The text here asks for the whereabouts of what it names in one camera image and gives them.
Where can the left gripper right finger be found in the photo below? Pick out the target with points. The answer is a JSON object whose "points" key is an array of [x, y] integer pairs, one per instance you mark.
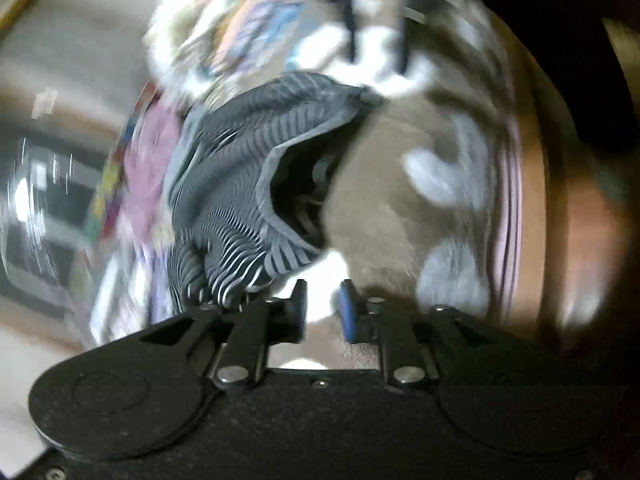
{"points": [[405, 363]]}

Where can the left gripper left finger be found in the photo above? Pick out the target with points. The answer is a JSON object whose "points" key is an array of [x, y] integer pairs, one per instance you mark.
{"points": [[260, 325]]}

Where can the black white striped shirt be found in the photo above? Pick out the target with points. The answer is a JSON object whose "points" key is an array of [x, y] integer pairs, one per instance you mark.
{"points": [[246, 211]]}

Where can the Mickey Mouse brown blanket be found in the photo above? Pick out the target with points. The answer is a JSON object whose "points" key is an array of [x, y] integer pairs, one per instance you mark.
{"points": [[423, 208]]}

